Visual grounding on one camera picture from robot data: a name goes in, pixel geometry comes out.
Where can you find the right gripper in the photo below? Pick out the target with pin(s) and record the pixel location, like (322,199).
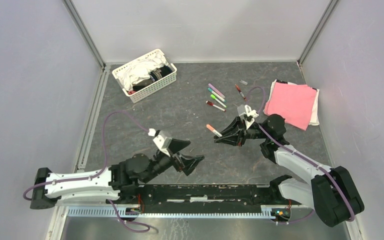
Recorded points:
(231,136)

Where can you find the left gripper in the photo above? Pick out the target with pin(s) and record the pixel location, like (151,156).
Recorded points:
(188,162)

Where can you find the teal white marker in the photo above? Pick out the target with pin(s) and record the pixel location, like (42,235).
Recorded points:
(216,95)

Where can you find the red white marker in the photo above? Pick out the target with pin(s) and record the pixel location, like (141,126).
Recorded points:
(215,106)

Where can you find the brown pen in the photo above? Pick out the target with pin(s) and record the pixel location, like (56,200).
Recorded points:
(240,92)

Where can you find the purple pen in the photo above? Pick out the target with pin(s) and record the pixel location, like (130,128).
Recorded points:
(216,90)

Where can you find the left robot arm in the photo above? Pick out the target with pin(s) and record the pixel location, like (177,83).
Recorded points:
(117,183)

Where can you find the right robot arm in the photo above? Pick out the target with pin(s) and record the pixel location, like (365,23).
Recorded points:
(329,191)

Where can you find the white plastic basket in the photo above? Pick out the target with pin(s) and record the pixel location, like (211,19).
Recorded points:
(147,87)

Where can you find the white cloth under pink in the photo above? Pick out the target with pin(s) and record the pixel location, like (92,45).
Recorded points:
(315,112)

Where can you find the dark cloth in basket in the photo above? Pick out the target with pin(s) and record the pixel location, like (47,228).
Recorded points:
(159,73)

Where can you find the white cloth in basket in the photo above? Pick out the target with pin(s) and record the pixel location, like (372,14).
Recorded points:
(138,70)

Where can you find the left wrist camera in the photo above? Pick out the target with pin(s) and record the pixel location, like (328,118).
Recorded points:
(161,139)

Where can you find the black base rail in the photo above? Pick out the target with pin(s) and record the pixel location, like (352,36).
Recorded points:
(203,198)

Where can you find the white cable duct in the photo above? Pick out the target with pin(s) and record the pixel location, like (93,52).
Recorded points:
(125,212)

